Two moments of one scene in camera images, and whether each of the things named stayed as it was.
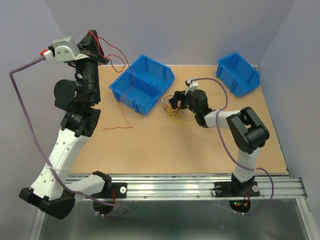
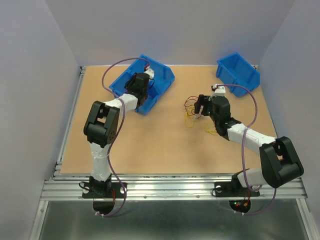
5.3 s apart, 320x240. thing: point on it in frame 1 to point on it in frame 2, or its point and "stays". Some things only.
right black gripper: x=178 y=95 to x=202 y=100
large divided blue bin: x=142 y=83 stays
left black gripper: x=89 y=45 to x=132 y=81
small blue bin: x=236 y=75 stays
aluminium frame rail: x=200 y=186 stays
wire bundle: x=176 y=114 to x=189 y=108
